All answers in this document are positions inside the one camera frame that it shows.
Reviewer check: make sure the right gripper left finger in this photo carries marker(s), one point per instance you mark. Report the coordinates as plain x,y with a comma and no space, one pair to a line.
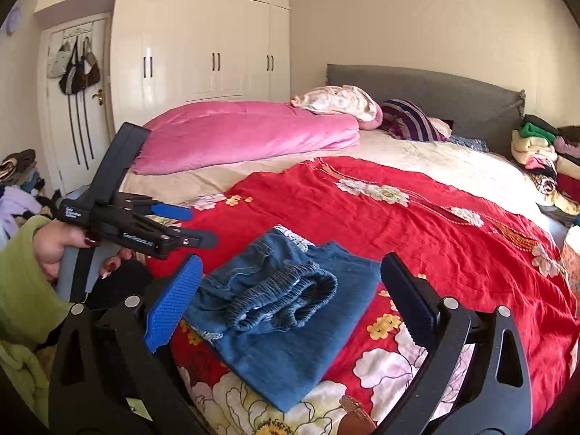
170,306

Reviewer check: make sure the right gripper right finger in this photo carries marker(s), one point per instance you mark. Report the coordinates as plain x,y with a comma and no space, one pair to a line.
415,299

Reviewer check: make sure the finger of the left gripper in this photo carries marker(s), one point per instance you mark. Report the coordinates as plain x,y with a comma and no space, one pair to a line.
174,238
171,212

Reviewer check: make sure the blue denim lace-trimmed pants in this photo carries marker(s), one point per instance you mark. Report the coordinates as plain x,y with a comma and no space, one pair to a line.
280,312

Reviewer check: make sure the green sleeve left forearm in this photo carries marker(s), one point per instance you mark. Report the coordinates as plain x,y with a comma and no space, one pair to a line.
30,310

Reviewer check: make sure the white bedroom door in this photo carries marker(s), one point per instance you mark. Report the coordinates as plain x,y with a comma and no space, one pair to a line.
64,172

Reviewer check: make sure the person's left hand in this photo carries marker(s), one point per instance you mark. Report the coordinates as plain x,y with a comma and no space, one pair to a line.
50,241

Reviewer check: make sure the pink quilt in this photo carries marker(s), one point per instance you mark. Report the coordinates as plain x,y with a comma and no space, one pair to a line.
209,133

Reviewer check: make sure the clothes heap by door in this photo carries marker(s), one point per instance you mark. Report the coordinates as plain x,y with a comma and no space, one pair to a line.
22,193

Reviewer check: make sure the hanging handbags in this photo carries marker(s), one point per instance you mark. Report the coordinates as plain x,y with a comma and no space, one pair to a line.
76,68

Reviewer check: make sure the white wardrobe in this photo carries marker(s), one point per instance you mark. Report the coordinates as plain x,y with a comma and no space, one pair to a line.
165,53

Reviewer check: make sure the purple striped pillow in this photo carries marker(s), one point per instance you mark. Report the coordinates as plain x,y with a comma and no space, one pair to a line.
404,120

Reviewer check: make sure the floral satin pillow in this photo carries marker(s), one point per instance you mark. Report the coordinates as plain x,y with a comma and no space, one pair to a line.
348,100

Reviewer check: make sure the pile of folded clothes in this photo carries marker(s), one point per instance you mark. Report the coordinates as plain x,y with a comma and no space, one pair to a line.
549,159

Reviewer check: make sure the grey padded headboard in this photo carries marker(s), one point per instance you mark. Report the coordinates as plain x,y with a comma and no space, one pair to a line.
477,109

